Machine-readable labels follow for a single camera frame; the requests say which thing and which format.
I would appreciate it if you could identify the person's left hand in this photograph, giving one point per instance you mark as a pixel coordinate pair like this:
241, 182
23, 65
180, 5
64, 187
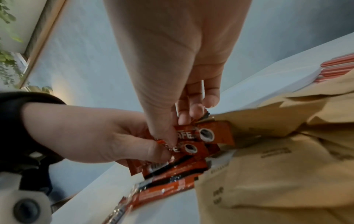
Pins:
96, 135

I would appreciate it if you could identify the person's right hand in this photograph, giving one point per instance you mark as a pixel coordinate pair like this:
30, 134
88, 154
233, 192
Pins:
179, 54

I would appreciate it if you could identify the pile of red coffee sachets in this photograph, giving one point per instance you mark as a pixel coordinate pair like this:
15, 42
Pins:
166, 190

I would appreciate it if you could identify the white tray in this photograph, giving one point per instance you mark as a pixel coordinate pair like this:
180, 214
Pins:
290, 81

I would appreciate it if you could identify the pile of brown sugar packets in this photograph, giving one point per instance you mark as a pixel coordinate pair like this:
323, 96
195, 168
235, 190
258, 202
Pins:
276, 164

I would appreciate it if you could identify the black left wristband marker tags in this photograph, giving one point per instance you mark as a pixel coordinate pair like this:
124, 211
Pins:
13, 131

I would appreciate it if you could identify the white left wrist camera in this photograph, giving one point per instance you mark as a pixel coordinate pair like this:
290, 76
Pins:
16, 196

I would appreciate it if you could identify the wooden wall frame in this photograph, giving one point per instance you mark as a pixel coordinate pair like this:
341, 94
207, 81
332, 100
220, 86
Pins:
41, 43

